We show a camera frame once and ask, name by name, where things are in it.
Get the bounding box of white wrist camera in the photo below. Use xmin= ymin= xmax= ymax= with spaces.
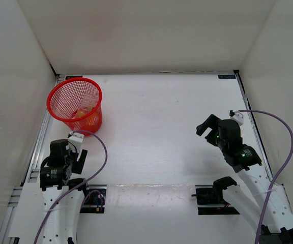
xmin=67 ymin=131 xmax=84 ymax=153
xmin=229 ymin=110 xmax=244 ymax=126

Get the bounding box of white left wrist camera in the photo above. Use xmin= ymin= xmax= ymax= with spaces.
xmin=67 ymin=131 xmax=84 ymax=153

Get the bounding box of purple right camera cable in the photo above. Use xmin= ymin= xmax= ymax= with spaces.
xmin=238 ymin=109 xmax=293 ymax=244

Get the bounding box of purple camera cable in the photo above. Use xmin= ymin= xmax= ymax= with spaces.
xmin=238 ymin=109 xmax=293 ymax=244
xmin=33 ymin=130 xmax=108 ymax=244

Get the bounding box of orange juice bottle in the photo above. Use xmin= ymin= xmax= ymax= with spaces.
xmin=79 ymin=112 xmax=101 ymax=127

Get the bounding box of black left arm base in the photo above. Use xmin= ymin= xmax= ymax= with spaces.
xmin=80 ymin=185 xmax=107 ymax=214

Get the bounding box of red mesh plastic bin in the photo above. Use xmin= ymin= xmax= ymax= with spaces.
xmin=46 ymin=77 xmax=102 ymax=133

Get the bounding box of aluminium table frame rail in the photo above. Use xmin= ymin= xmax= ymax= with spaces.
xmin=0 ymin=72 xmax=60 ymax=236

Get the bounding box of clear plastic bottle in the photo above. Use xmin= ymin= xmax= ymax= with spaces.
xmin=74 ymin=93 xmax=96 ymax=118

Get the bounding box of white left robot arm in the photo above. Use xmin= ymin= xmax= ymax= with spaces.
xmin=38 ymin=134 xmax=91 ymax=243

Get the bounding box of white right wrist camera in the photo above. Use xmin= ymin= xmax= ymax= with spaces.
xmin=229 ymin=110 xmax=244 ymax=126

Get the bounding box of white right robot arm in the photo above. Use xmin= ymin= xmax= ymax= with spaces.
xmin=193 ymin=110 xmax=293 ymax=243

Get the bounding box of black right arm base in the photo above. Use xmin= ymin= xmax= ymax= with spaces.
xmin=191 ymin=185 xmax=240 ymax=216

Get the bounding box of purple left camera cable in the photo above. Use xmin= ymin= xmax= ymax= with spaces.
xmin=33 ymin=130 xmax=108 ymax=244

